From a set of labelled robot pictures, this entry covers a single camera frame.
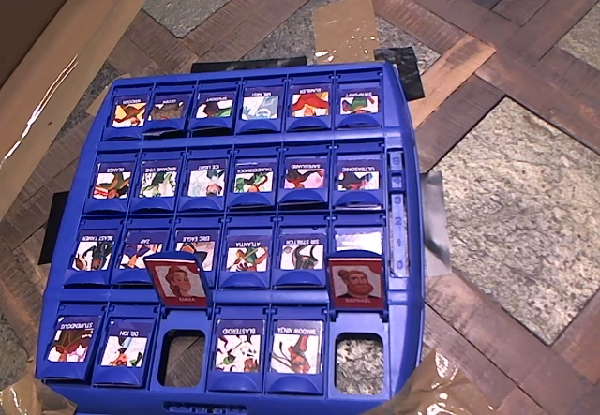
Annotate blue flap Enzo Stupendous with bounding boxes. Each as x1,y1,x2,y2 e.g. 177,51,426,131
37,303,107,381

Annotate blue flap Safeguard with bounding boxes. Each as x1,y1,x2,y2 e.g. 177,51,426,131
277,145,330,208

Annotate blue flap Thundershock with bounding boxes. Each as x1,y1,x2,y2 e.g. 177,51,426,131
227,146,280,210

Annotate blue flap Ultrasonic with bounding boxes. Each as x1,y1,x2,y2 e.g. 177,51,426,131
331,142,385,209

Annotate blue flap Sir Stretch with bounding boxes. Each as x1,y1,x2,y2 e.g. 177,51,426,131
274,215,329,289

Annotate blue flap glossy blank card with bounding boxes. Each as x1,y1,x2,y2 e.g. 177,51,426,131
330,215,386,266

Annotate blue flap Atlantia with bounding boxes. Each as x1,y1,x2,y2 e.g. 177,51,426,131
218,217,276,289

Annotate blue flap Rumbler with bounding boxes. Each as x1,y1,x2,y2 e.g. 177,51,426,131
285,75,334,131

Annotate blue flap Mr Frost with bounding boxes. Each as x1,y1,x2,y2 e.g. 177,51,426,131
235,77,286,134

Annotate blue flap Ice Light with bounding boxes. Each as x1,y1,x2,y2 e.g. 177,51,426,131
177,149,232,212

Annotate blue flap Swapshift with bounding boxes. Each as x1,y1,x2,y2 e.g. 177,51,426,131
334,71,384,129

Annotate blue flap Eric Eagle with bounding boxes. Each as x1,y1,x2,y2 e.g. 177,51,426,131
171,217,224,289

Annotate blue flap red Raphael card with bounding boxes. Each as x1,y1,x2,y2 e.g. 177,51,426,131
326,256,389,312

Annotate blue flap dark green figure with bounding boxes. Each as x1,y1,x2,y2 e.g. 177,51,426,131
187,80,240,133

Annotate black tape piece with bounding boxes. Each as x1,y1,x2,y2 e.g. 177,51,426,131
190,56,308,74
37,191,71,266
374,47,426,100

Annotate glossy dark tape piece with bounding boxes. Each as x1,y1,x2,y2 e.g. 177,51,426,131
420,170,454,279

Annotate blue flap Madame Vine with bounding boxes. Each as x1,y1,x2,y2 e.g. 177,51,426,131
129,151,184,213

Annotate blue Guess Who game board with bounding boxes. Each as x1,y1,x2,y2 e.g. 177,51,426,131
35,61,427,415

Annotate blue flap red Emma card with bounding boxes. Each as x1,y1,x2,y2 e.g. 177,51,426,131
142,251,211,308

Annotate blue flap Gecko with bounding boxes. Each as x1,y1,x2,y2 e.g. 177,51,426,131
143,84,194,136

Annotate blue flap Shadow Ninja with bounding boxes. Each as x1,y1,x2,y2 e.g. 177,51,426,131
264,306,327,395

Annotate blue flap Blasteroid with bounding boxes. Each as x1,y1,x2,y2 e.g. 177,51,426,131
205,306,268,392

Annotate brown packing tape patch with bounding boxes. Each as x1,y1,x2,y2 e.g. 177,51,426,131
312,0,380,64

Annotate blue flap Zap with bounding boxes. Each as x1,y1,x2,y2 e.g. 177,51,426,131
111,220,171,285

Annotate blue flap yellow red figure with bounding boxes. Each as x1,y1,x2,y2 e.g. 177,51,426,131
103,84,152,141

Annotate blue flap Glance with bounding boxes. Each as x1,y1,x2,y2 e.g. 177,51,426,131
83,152,140,214

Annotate blue flap Beast Tamer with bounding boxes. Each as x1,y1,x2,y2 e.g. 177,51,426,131
63,220,121,288

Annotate blue flap Dr Ion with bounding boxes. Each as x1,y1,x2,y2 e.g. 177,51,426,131
92,304,160,387

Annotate crumpled brown packing tape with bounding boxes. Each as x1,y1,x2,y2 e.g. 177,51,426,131
0,377,79,415
369,348,496,415

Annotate brown cardboard wall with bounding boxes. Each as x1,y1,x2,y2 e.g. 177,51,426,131
0,0,170,222

